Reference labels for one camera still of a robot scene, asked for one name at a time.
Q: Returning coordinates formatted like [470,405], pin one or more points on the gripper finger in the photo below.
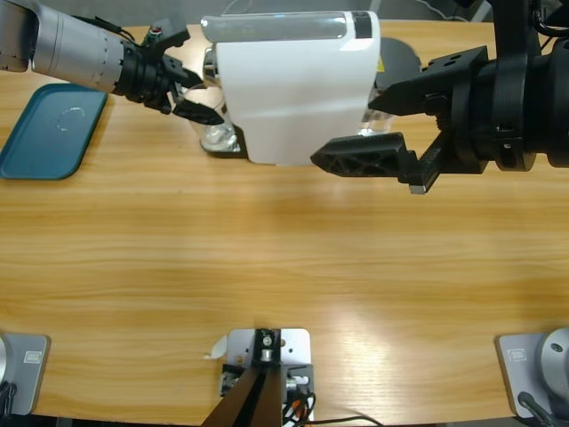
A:
[409,98]
[364,155]
[184,73]
[195,113]

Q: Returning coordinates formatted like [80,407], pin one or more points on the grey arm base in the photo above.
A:
[533,369]
[26,369]

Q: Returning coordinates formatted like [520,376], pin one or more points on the white capsule coffee machine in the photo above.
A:
[289,98]

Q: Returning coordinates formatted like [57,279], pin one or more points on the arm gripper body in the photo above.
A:
[151,75]
[480,129]

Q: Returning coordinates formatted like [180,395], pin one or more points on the teal rectangular tray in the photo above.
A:
[44,133]

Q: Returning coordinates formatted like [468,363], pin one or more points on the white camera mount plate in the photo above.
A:
[295,344]

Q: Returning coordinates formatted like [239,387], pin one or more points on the clear water tank black lid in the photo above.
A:
[398,55]

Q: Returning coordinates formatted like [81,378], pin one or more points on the dark camera post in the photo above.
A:
[253,400]

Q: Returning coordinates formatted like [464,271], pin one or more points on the grey metal leg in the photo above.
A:
[481,10]

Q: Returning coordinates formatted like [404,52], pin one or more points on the white paper tab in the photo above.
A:
[218,347]

